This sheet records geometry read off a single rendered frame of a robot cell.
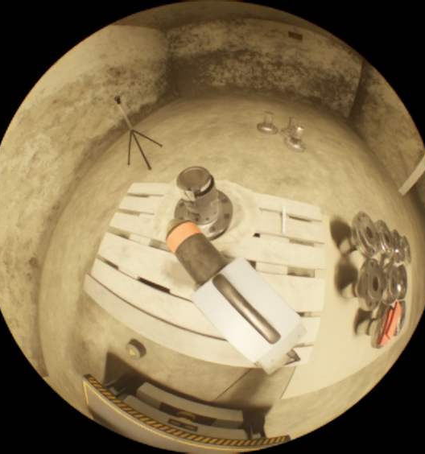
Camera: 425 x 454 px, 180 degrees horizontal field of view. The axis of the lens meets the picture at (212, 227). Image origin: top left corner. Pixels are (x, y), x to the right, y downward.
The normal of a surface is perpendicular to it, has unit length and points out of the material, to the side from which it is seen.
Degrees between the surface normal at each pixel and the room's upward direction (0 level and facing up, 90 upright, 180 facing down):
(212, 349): 0
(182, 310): 0
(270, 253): 0
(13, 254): 90
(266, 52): 90
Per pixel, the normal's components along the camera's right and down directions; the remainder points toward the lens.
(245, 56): -0.23, 0.88
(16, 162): 0.97, 0.17
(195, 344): -0.10, -0.44
